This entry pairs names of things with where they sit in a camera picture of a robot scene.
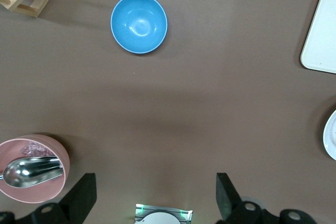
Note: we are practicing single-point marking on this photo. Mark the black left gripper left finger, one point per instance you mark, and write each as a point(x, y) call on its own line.
point(78, 197)

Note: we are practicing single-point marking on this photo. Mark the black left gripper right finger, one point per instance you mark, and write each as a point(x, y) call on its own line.
point(228, 197)

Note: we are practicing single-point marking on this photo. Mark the metal scoop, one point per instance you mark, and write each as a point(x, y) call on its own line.
point(29, 172)

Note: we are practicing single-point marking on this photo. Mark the blue bowl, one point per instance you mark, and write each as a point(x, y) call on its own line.
point(139, 23)

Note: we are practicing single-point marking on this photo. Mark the clear plastic ice cubes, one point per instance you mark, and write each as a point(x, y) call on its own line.
point(35, 149)

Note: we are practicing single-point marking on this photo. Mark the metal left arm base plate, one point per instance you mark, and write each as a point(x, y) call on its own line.
point(147, 208)

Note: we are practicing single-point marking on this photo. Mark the pink ribbed bowl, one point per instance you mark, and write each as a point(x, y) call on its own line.
point(34, 192)

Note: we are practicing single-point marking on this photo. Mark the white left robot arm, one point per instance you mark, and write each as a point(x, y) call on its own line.
point(161, 218)

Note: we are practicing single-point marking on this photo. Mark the white round plate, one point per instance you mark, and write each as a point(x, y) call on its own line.
point(330, 136)

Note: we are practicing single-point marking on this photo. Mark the cream bear print tray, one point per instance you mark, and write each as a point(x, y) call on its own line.
point(321, 37)

